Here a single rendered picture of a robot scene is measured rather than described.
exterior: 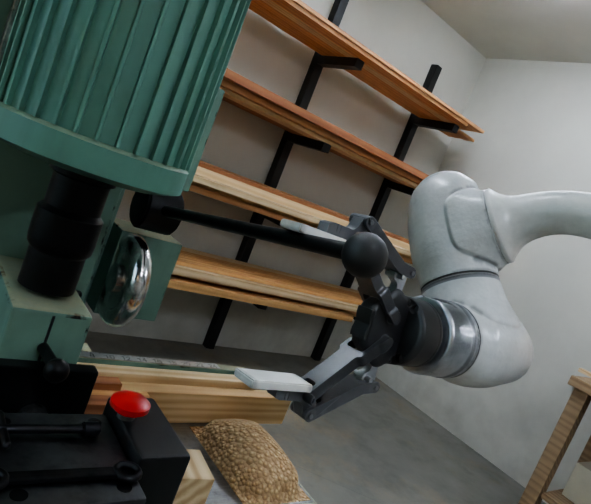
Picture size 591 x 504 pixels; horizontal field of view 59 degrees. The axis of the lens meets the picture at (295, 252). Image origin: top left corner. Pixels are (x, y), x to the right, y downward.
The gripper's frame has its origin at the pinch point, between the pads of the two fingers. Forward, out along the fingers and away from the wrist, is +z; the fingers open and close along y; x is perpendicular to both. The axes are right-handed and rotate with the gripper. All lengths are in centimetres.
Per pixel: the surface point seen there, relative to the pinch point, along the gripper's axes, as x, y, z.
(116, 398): -0.1, -9.2, 11.7
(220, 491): -5.7, -20.8, -4.8
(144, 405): 0.8, -9.3, 9.8
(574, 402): -67, -28, -251
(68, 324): -11.9, -7.4, 12.6
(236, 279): -204, -22, -131
